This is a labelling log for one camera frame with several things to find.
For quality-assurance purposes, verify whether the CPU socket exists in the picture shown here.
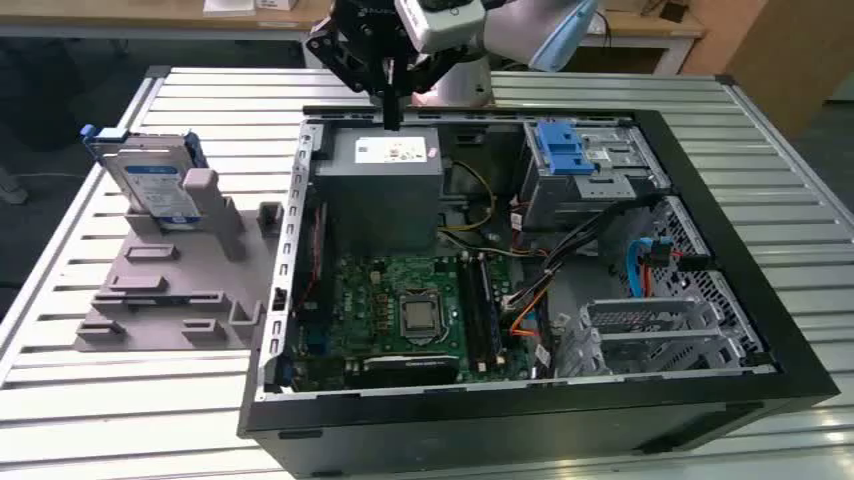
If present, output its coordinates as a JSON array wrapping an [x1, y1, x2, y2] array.
[[394, 287, 446, 347]]

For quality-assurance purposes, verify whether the black graphics card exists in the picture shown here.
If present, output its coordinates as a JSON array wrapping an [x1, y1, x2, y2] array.
[[345, 353, 462, 387]]

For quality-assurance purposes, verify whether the black PC case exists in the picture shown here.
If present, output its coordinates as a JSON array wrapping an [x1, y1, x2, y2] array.
[[236, 104, 841, 479]]

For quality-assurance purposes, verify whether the metal disk bay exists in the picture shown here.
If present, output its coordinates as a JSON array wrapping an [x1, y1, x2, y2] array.
[[576, 297, 765, 377]]

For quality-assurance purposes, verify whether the wooden desk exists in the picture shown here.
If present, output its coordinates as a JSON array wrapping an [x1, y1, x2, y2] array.
[[0, 0, 708, 76]]

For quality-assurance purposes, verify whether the yellow wire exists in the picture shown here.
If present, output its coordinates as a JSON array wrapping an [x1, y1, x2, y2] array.
[[442, 159, 496, 234]]

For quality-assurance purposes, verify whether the hard disk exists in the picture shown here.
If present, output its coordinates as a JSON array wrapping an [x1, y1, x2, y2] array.
[[78, 127, 208, 234]]

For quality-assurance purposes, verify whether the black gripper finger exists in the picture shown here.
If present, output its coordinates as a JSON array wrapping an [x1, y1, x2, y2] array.
[[392, 44, 472, 132], [304, 17, 396, 132]]

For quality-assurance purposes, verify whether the blue data wire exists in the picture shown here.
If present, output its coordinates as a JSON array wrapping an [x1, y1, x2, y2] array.
[[624, 237, 675, 300]]

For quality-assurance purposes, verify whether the blue drive latch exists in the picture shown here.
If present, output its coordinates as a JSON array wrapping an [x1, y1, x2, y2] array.
[[534, 122, 601, 176]]

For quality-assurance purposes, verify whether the wooden cabinet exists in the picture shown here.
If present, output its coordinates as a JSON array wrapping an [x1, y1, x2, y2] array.
[[679, 0, 854, 141]]

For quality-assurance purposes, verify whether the grey parts rack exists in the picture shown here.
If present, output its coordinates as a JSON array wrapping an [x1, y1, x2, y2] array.
[[71, 168, 285, 354]]

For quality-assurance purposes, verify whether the green motherboard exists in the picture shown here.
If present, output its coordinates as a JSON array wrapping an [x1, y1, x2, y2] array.
[[292, 252, 541, 391]]

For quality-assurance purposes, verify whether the orange wire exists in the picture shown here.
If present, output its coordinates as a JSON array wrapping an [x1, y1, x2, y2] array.
[[509, 294, 538, 339]]

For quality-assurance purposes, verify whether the thin black desk cable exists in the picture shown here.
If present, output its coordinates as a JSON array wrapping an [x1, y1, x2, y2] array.
[[589, 7, 614, 50]]

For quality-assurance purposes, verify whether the silver CPU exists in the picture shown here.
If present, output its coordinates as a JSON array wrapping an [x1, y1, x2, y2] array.
[[401, 301, 440, 335]]

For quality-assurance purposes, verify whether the grey power supply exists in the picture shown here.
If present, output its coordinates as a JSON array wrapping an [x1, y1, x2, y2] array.
[[310, 127, 446, 255]]

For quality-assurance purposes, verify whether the silver drive cage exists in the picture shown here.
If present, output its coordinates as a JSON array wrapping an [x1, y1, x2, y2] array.
[[518, 119, 672, 234]]

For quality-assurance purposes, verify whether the grey metal foot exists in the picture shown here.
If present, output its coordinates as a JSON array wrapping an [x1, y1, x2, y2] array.
[[0, 164, 29, 206]]

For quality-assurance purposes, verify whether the black cable bundle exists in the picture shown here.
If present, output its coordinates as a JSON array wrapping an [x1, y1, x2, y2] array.
[[538, 195, 661, 281]]

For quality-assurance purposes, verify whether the power wire with black plug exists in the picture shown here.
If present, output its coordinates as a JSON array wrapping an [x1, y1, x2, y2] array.
[[668, 249, 713, 272]]

